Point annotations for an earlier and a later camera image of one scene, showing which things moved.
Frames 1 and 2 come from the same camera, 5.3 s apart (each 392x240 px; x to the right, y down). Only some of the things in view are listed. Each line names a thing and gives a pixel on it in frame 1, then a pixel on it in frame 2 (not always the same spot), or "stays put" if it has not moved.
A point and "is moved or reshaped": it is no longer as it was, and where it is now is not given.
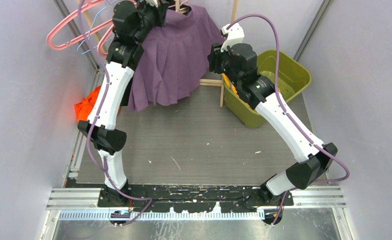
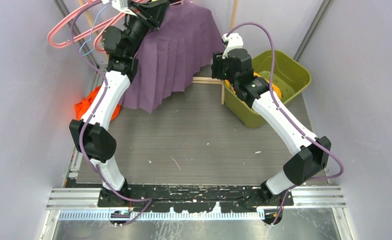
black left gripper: (159, 11) stays put
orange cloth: (84, 108) stays put
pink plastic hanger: (99, 46) is moved or reshaped
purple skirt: (174, 61) stays put
